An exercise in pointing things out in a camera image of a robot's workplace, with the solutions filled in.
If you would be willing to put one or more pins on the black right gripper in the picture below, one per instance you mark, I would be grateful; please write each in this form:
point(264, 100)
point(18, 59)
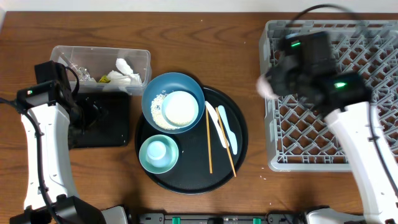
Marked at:
point(278, 76)

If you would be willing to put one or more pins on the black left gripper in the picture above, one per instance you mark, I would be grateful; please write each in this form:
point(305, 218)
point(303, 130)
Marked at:
point(97, 112)

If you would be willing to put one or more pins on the silver yellow snack wrapper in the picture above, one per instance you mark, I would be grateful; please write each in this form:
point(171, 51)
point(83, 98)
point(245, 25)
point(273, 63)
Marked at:
point(84, 76)

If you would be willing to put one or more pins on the pink cup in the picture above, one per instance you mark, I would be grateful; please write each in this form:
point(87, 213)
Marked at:
point(264, 89)

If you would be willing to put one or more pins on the white napkin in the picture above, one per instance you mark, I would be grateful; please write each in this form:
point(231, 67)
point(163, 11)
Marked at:
point(123, 77)

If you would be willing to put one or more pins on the light blue cup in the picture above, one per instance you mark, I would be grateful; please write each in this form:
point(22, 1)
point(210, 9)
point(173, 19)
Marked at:
point(159, 154)

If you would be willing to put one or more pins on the light blue small bowl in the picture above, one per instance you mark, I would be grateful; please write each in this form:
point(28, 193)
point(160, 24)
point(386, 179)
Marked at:
point(180, 109)

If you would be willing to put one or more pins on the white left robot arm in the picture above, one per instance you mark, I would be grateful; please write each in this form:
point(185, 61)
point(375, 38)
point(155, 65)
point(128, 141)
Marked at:
point(52, 115)

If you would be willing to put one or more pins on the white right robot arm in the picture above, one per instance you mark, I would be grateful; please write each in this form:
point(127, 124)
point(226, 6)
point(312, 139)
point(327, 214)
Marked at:
point(354, 122)

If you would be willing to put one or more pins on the grey dishwasher rack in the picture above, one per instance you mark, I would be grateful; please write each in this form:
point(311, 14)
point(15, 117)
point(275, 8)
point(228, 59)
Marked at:
point(297, 139)

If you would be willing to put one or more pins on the clear plastic waste bin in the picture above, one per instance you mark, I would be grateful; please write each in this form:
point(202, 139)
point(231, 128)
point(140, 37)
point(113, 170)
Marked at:
point(99, 61)

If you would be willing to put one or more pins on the black rectangular tray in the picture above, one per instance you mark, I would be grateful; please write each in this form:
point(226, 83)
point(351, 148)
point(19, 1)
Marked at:
point(107, 116)

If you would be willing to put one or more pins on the light blue plastic knife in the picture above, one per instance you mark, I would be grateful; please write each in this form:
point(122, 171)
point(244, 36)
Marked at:
point(231, 135)

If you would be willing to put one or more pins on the dark blue bowl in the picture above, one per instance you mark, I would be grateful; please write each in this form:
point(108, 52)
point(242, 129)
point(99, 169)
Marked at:
point(166, 84)

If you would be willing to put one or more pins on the white plastic knife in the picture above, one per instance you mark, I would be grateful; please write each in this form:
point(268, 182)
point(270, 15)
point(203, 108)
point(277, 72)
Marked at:
point(215, 120)

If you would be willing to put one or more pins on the left wooden chopstick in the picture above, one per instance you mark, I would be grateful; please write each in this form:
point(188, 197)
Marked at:
point(208, 141)

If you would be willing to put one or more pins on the wooden chopstick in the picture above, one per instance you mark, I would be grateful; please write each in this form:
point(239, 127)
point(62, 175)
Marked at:
point(208, 141)
point(226, 142)

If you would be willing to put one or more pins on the right wooden chopstick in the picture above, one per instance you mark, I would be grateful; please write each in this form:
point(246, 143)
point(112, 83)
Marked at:
point(226, 142)

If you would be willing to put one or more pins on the round black serving tray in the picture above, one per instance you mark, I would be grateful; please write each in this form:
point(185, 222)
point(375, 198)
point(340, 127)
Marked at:
point(191, 174)

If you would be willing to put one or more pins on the black rail at table edge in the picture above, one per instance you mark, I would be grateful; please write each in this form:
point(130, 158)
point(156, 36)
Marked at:
point(270, 218)

